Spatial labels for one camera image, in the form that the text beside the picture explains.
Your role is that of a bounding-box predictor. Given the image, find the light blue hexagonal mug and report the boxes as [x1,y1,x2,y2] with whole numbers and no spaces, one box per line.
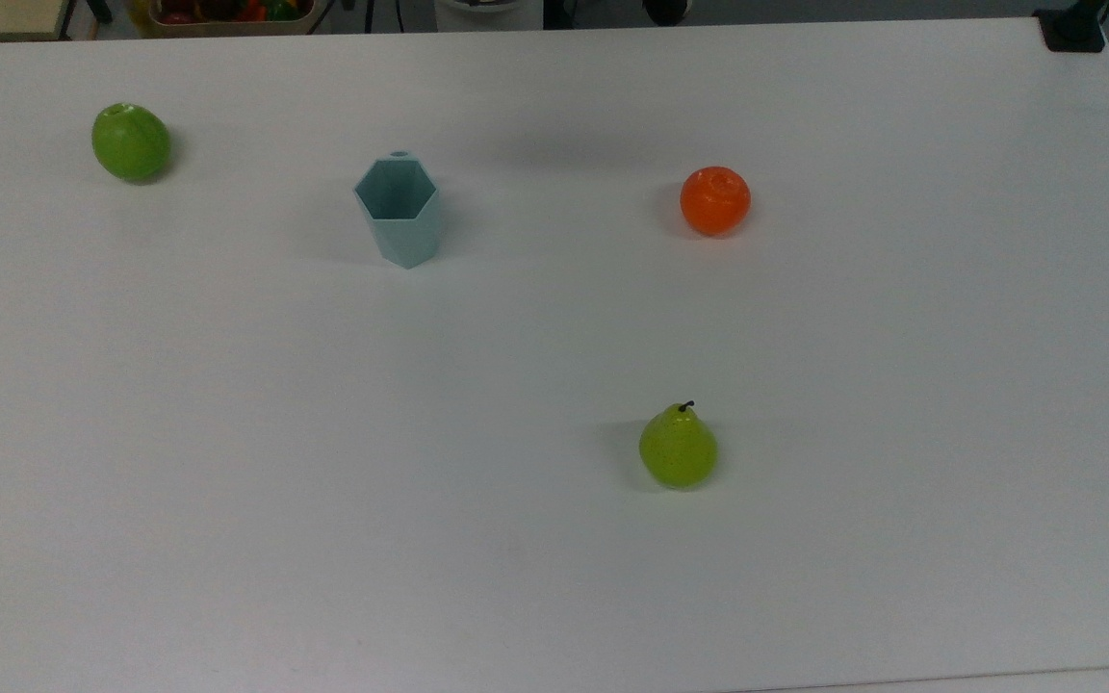
[353,150,442,270]

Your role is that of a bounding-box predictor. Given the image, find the orange toy tangerine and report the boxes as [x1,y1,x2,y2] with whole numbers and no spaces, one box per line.
[679,166,753,238]

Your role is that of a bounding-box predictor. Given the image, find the tan basket of toy food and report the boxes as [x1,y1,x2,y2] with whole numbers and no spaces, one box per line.
[143,0,329,39]

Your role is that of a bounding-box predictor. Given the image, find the green toy pear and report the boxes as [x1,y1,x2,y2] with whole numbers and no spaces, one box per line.
[638,400,719,491]

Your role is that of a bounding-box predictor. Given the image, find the green toy apple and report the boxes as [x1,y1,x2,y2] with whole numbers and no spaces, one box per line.
[91,102,173,183]

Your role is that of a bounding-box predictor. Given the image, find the black mount base plate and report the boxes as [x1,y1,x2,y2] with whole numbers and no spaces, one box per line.
[1033,0,1109,54]

